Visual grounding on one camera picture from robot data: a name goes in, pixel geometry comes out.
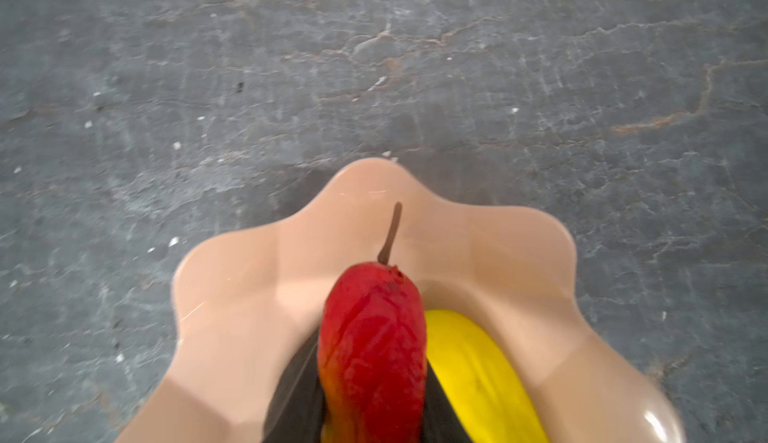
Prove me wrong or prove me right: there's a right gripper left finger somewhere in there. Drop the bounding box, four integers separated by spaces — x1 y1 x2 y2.
262 329 325 443

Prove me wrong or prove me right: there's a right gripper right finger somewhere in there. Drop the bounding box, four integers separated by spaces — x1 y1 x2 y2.
419 365 472 443

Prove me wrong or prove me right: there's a yellow fake lemon fruit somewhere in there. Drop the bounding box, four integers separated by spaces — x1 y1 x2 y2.
426 310 548 442

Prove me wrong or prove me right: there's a pink wavy fruit bowl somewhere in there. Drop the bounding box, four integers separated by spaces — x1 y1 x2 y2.
120 158 685 442

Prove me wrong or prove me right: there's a red yellow fake pear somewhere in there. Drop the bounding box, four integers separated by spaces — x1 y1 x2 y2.
317 203 428 443

